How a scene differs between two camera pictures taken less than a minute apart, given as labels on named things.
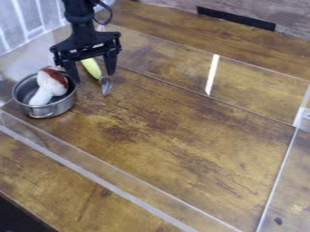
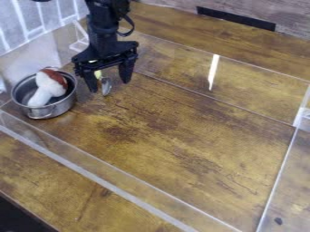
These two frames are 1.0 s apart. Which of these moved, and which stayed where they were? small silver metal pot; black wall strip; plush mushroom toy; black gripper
Moved: black gripper
Stayed: plush mushroom toy; small silver metal pot; black wall strip
